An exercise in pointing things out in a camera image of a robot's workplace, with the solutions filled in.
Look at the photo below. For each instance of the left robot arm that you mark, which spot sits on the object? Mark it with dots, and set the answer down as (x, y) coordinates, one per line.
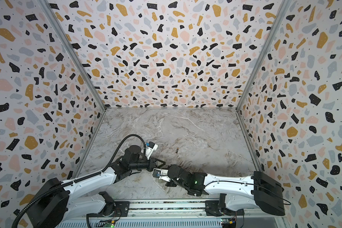
(58, 201)

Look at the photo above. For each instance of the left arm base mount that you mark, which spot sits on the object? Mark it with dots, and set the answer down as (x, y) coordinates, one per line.
(116, 210)

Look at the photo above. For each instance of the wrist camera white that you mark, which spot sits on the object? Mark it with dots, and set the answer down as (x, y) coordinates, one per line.
(161, 174)
(150, 148)

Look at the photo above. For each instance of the right electronics board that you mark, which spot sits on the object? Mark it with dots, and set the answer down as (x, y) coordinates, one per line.
(229, 222)

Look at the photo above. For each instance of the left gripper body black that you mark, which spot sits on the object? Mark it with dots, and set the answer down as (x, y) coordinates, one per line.
(143, 165)

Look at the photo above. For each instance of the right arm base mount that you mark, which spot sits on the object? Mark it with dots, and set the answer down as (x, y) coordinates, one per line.
(218, 208)

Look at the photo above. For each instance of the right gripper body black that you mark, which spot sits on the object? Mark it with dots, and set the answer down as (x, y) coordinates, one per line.
(169, 172)

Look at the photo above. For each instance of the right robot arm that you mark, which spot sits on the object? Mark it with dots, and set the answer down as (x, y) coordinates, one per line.
(236, 193)

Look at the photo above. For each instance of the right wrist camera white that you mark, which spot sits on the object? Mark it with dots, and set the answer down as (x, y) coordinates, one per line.
(161, 174)

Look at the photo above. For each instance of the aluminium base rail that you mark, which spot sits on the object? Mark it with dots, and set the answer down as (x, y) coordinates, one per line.
(178, 213)

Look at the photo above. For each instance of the electronics board with wires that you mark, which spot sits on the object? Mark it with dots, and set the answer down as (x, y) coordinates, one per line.
(109, 223)

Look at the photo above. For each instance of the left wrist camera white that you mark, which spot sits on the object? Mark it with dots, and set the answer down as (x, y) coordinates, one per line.
(150, 148)

